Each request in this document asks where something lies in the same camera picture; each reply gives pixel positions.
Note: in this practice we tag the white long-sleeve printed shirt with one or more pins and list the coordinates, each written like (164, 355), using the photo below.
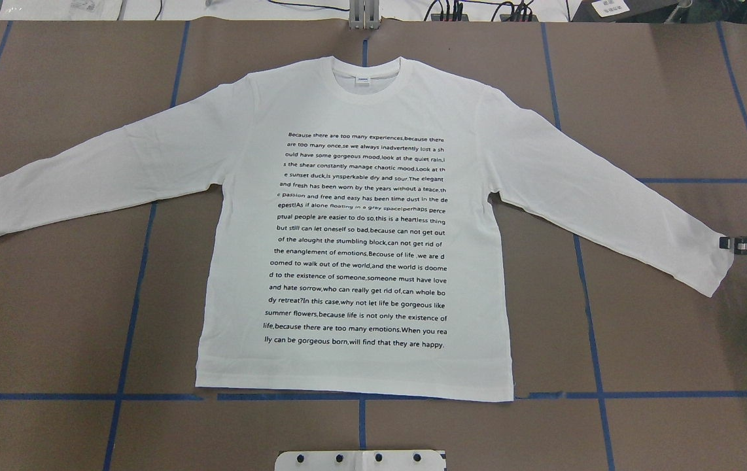
(356, 248)

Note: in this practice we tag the aluminium frame post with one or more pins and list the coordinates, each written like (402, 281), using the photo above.
(364, 14)

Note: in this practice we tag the black box white label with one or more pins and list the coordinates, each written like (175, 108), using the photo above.
(624, 11)

